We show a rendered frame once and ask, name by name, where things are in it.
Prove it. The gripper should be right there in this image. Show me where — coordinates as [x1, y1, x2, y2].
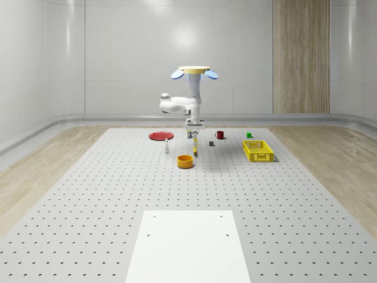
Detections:
[184, 119, 206, 139]

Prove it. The red plate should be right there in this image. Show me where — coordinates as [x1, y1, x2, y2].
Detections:
[148, 131, 175, 142]

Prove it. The yellow bowl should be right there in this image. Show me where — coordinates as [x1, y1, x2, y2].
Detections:
[177, 154, 194, 169]

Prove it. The drone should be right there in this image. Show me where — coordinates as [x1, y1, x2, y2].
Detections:
[170, 65, 219, 80]

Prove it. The yellow basket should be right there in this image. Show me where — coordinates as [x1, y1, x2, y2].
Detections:
[242, 140, 275, 162]

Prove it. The white board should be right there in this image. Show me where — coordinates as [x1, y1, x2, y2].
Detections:
[125, 210, 252, 283]

